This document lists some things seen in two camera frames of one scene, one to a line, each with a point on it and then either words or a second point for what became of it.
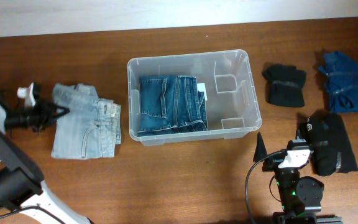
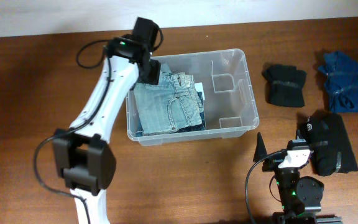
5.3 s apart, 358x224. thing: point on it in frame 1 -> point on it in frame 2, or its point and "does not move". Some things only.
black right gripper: x=272 y=163 does not move
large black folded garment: x=327 y=135 does not move
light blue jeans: x=91 y=127 -> x=173 y=104
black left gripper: x=42 y=115 -> x=151 y=72
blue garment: x=346 y=88 does not move
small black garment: x=285 y=84 does not move
